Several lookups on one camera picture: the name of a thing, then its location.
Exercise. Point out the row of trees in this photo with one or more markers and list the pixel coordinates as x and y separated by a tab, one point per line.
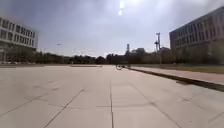
83	59

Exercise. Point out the raised paved platform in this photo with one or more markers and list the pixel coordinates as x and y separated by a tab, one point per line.
186	75

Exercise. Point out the grass strip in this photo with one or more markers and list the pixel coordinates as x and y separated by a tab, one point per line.
203	68

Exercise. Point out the tall light mast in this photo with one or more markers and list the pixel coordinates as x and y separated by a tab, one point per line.
158	43

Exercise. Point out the distant tower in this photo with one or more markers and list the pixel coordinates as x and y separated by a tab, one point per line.
127	48

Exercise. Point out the bicycle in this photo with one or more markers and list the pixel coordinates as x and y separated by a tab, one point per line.
119	67

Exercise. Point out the dark office building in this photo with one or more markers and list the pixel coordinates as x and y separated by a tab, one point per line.
200	33

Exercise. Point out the pale paved plaza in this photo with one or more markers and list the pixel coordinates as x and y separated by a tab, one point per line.
96	96

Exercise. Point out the pale office building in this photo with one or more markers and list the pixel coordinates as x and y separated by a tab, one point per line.
15	35

